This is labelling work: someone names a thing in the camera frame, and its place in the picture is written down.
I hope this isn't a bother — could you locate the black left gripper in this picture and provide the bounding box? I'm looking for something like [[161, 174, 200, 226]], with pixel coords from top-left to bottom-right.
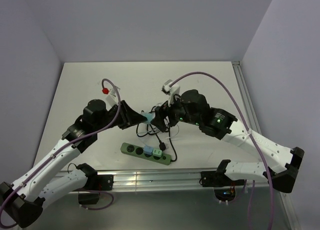
[[94, 100, 147, 133]]

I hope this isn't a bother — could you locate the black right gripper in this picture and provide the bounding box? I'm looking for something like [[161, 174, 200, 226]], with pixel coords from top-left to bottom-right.
[[150, 91, 201, 132]]

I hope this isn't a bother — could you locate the teal charger cube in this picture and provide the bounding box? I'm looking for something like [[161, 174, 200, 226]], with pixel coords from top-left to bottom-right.
[[140, 112, 155, 124]]

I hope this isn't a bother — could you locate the blue charger cube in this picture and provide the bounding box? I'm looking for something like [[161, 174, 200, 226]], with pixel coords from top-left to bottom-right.
[[143, 145, 154, 157]]

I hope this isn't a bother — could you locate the green two-port charger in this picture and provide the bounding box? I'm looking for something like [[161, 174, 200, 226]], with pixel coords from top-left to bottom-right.
[[152, 149, 163, 158]]

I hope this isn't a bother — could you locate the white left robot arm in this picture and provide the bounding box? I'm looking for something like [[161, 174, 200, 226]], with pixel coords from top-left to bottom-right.
[[0, 99, 146, 228]]

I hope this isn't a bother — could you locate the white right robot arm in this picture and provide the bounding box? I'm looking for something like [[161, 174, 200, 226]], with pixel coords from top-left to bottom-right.
[[151, 90, 305, 193]]

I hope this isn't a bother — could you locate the green power strip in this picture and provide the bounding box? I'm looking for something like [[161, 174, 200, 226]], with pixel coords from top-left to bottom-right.
[[120, 143, 172, 166]]

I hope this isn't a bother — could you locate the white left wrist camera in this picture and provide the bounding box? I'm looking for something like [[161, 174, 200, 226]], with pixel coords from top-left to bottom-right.
[[102, 86, 119, 107]]

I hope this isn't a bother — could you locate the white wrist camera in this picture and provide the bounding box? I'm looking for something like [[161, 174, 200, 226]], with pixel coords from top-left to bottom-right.
[[161, 79, 180, 107], [102, 86, 119, 107]]

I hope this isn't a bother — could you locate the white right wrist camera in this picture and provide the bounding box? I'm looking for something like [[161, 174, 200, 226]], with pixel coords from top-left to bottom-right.
[[161, 79, 180, 107]]

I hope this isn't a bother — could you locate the black power cord with plug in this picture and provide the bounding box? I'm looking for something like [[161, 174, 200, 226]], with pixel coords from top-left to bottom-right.
[[136, 120, 179, 163]]

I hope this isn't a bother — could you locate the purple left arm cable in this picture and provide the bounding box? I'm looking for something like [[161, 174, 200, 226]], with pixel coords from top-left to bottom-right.
[[0, 78, 122, 228]]

